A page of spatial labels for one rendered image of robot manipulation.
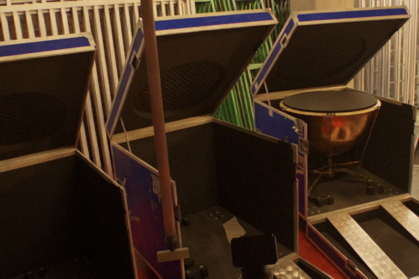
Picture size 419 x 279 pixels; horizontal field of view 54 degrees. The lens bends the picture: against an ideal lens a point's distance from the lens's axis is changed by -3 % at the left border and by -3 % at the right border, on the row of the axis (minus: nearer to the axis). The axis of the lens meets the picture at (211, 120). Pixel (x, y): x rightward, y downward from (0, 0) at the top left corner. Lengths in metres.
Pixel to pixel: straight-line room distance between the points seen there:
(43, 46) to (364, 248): 2.50
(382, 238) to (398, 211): 0.30
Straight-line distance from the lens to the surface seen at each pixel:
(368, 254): 3.28
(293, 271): 2.91
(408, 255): 3.43
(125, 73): 2.56
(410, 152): 3.89
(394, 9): 3.68
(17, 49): 2.16
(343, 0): 4.74
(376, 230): 3.67
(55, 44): 2.19
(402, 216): 3.72
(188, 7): 4.47
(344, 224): 3.48
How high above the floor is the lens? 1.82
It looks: 15 degrees down
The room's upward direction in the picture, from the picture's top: 4 degrees counter-clockwise
